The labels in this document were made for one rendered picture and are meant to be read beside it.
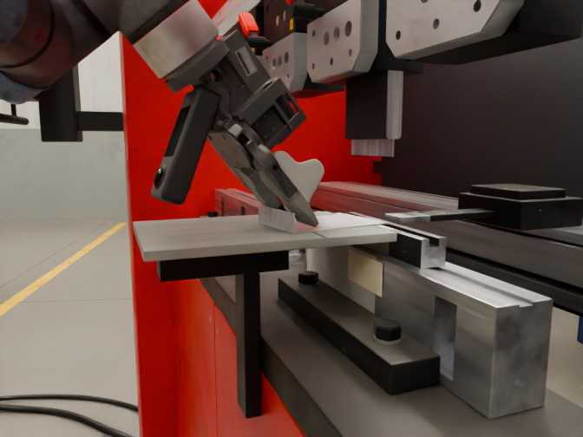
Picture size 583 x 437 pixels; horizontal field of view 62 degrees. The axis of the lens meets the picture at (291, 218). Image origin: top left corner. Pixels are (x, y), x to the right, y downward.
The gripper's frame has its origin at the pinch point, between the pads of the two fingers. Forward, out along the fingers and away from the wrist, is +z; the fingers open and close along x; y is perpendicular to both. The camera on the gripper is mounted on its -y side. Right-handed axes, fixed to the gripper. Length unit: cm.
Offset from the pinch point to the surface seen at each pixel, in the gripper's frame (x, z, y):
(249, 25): 27.9, -16.0, 23.9
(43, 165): 740, 25, -5
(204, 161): 84, 10, 17
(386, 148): -4.0, 0.6, 13.1
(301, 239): -7.2, -1.2, -2.9
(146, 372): 87, 45, -35
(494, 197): -4.9, 17.6, 23.1
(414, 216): -3.5, 10.4, 11.7
